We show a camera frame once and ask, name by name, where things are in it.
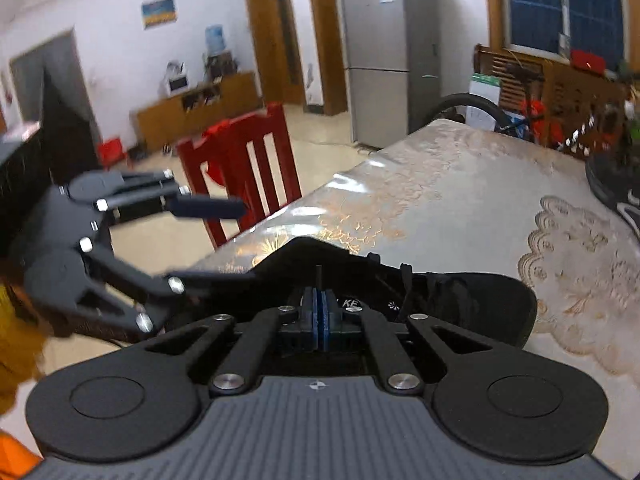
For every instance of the red box on windowsill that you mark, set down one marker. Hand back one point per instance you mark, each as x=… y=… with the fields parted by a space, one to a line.
x=587 y=62

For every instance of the blue water dispenser bottle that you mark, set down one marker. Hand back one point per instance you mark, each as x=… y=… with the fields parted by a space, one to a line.
x=214 y=38

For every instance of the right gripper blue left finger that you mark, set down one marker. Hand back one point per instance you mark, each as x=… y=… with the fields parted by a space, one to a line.
x=309 y=321

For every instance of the black shoelace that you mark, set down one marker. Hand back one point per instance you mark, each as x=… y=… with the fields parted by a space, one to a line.
x=319 y=278

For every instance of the red wooden chair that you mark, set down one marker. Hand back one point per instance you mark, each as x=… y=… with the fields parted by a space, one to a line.
x=233 y=154

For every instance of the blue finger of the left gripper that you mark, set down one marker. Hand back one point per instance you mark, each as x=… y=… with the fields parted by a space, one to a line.
x=203 y=207

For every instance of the black bicycle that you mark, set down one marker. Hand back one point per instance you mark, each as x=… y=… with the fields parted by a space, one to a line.
x=572 y=112

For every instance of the white green box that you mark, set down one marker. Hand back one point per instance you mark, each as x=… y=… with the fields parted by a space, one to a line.
x=486 y=89

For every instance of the silver refrigerator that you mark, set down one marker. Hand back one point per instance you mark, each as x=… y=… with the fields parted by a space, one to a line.
x=392 y=66

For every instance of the wooden sideboard cabinet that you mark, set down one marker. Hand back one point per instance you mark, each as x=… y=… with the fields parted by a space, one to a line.
x=190 y=113

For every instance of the white microwave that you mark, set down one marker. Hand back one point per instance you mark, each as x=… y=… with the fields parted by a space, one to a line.
x=174 y=84

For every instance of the black sneaker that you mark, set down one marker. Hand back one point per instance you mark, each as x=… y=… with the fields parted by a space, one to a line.
x=492 y=305
x=616 y=186

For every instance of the floral lace tablecloth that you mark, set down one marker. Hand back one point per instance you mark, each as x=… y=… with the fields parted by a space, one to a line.
x=450 y=198

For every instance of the framed wall picture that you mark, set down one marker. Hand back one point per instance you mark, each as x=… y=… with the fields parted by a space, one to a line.
x=158 y=12

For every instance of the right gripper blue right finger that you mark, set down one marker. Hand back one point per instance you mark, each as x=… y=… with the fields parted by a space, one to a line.
x=330 y=318

